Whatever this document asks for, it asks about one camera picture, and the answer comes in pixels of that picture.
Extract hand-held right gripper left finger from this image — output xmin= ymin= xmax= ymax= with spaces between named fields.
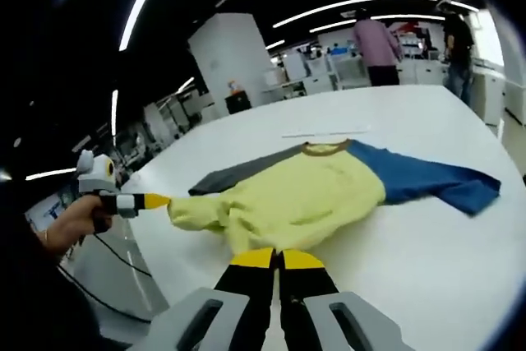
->
xmin=141 ymin=247 xmax=275 ymax=351

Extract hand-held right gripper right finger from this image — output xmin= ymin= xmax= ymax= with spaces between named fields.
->
xmin=275 ymin=247 xmax=416 ymax=351

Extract yellow blue grey garment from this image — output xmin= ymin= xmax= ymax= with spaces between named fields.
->
xmin=167 ymin=139 xmax=502 ymax=256

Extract person's left hand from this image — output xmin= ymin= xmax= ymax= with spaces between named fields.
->
xmin=48 ymin=193 xmax=104 ymax=254

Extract person's dark clothing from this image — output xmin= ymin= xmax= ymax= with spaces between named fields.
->
xmin=0 ymin=202 xmax=104 ymax=351

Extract black cabinet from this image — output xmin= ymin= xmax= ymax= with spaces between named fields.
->
xmin=224 ymin=91 xmax=252 ymax=116

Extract white ceiling light strip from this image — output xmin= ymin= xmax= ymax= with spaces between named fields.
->
xmin=307 ymin=13 xmax=447 ymax=34
xmin=273 ymin=0 xmax=439 ymax=28
xmin=118 ymin=0 xmax=178 ymax=52

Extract wide white square pillar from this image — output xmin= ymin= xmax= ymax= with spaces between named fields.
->
xmin=187 ymin=12 xmax=275 ymax=109

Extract white cabinet row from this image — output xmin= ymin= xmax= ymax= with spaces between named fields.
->
xmin=262 ymin=48 xmax=445 ymax=99

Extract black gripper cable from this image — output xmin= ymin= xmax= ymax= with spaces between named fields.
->
xmin=57 ymin=229 xmax=154 ymax=323

